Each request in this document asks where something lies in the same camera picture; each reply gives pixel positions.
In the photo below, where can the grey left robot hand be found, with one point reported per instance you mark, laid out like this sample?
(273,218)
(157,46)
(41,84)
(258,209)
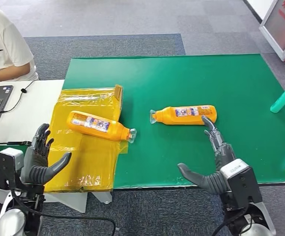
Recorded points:
(35,166)

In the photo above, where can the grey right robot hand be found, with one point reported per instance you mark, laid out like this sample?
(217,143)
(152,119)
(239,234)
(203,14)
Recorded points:
(222,153)

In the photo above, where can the orange detergent bottle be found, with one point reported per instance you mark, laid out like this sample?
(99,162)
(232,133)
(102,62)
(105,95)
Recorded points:
(186,116)
(96,125)

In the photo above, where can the person's forearm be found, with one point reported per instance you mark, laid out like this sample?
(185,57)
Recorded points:
(7,73)

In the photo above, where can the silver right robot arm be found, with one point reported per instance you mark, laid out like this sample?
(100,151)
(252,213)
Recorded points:
(260,228)

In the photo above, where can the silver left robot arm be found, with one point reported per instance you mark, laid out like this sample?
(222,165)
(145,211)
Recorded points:
(10,224)

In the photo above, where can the teal plastic bottle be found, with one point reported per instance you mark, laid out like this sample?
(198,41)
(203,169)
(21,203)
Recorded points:
(283,98)

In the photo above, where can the yellow film wrapped box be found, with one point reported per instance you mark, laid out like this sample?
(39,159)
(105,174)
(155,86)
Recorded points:
(90,163)

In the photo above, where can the green table mat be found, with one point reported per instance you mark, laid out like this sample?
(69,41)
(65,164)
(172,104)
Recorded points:
(206,81)

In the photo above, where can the person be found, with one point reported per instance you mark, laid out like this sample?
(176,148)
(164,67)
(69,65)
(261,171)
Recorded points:
(2,42)

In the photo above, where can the white framed red sign board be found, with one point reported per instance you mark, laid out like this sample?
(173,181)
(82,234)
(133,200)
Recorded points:
(280,26)

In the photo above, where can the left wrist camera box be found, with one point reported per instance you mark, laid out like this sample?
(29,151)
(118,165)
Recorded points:
(8,166)

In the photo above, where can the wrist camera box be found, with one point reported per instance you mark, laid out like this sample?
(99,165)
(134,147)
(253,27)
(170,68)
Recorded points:
(243,185)
(8,166)

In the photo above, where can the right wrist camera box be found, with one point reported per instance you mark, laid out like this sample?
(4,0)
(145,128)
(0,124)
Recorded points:
(243,185)

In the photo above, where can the white table leg bracket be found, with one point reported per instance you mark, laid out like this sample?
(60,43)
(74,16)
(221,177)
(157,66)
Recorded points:
(76,202)

